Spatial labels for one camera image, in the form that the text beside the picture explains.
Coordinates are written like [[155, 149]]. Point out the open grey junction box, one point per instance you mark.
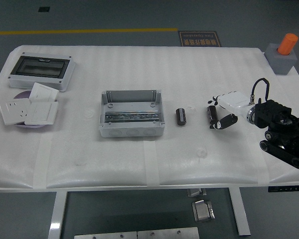
[[130, 130]]

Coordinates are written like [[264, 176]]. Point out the white wall socket panel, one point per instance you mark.
[[14, 112]]

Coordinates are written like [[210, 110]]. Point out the white table leg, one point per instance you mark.
[[57, 216], [240, 211]]

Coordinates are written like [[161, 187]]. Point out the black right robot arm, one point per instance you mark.
[[279, 124]]

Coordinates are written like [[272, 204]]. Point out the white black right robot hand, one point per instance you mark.
[[234, 101]]

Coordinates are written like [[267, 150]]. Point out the grey distribution box clear cover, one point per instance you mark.
[[41, 66]]

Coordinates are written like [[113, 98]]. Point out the orange cylinder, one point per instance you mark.
[[287, 44]]

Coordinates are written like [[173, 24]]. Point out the grey block holder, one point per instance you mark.
[[281, 63]]

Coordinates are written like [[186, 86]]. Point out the grey metal base plate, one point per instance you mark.
[[105, 235], [168, 233]]

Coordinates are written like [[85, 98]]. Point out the white foam table mat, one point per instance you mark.
[[139, 154]]

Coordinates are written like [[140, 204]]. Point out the metal block fixture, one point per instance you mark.
[[203, 211]]

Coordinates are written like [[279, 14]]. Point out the small metal bracket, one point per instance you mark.
[[195, 192]]

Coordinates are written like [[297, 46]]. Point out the purple round plate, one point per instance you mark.
[[23, 95]]

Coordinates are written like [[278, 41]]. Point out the black table control panel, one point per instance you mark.
[[287, 188]]

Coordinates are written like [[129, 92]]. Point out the metal DIN rail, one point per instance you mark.
[[130, 116]]

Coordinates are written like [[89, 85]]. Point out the white wall switch panel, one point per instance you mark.
[[42, 113], [43, 92]]

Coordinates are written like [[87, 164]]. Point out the dark floor sign orange text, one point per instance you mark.
[[199, 39]]

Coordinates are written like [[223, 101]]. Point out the dark floor hatch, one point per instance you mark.
[[44, 9]]

